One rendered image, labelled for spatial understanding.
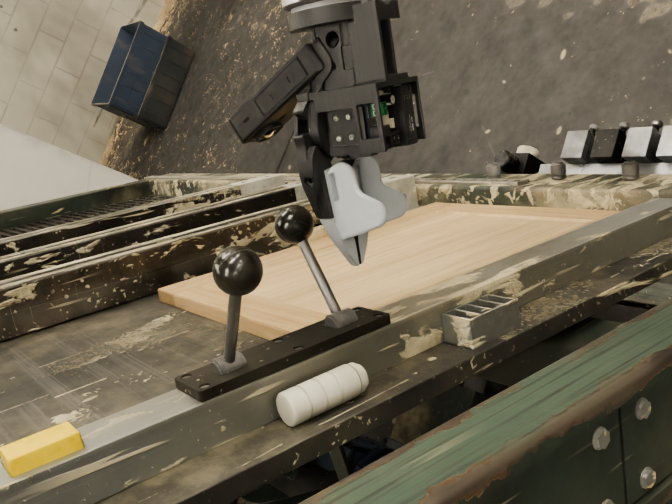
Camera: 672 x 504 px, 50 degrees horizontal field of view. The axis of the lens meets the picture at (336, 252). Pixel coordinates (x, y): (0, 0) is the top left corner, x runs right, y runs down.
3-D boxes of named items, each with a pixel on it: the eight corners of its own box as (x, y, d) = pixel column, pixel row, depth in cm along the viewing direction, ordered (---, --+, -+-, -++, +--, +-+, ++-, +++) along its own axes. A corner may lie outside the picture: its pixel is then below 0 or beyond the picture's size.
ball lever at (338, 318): (372, 319, 67) (309, 194, 69) (339, 333, 65) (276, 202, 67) (353, 332, 70) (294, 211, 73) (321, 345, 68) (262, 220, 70)
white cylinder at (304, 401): (298, 432, 58) (373, 395, 63) (291, 398, 58) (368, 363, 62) (278, 422, 61) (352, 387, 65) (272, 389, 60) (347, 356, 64)
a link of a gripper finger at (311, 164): (322, 222, 59) (304, 113, 57) (307, 223, 59) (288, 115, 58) (353, 209, 62) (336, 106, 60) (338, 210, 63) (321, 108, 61)
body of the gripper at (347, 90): (384, 162, 55) (360, -5, 52) (293, 170, 60) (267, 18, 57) (428, 146, 61) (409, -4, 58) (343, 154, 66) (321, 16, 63)
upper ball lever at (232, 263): (258, 383, 61) (275, 258, 53) (219, 400, 59) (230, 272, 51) (235, 354, 64) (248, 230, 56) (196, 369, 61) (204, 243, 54)
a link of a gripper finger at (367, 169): (405, 264, 61) (389, 154, 59) (345, 264, 64) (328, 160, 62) (421, 254, 63) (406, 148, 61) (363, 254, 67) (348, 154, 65)
